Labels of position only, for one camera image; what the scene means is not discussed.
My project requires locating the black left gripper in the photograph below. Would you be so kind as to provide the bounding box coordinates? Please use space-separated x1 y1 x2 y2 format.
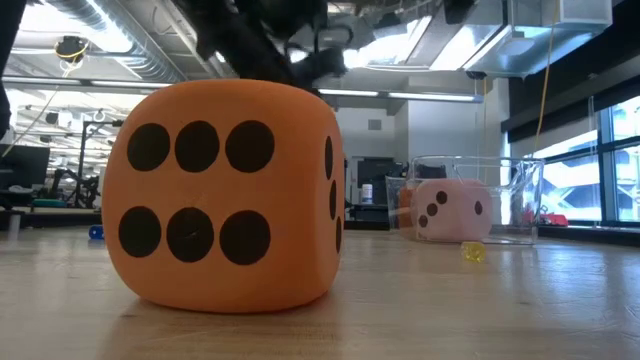
172 0 350 92

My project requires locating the orange foam die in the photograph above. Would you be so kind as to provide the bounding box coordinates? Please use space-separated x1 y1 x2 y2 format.
101 78 347 315

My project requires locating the pink foam die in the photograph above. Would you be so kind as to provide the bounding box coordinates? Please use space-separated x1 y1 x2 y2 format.
410 178 494 242

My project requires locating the ceiling strip light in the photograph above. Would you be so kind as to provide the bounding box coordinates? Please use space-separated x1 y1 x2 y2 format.
2 77 171 91
317 88 485 105

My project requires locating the black equipment cabinet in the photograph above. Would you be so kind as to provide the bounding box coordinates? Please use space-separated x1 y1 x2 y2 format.
349 156 409 221

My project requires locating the black metal stand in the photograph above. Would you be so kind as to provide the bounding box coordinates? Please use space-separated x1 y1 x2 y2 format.
74 118 125 207

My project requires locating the silver ceiling air unit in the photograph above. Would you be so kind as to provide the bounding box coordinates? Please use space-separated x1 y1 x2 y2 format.
462 0 614 79

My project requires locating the small yellow die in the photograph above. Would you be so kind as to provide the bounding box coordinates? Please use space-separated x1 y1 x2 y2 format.
460 241 487 264

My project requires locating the clear plastic bin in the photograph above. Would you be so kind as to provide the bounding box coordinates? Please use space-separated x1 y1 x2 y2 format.
385 154 545 246

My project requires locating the black monitor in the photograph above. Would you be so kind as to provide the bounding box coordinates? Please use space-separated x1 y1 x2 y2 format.
0 144 51 190

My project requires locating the silver spiral air duct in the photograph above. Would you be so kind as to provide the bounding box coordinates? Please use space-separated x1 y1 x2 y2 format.
44 0 186 84

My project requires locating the black yellow cord reel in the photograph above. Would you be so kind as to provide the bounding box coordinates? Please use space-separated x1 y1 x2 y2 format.
53 34 90 64

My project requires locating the yellow hanging cable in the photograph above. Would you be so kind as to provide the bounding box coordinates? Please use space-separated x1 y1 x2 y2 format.
533 0 560 154

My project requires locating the black window frame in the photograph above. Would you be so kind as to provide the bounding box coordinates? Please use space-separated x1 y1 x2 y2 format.
499 49 640 231

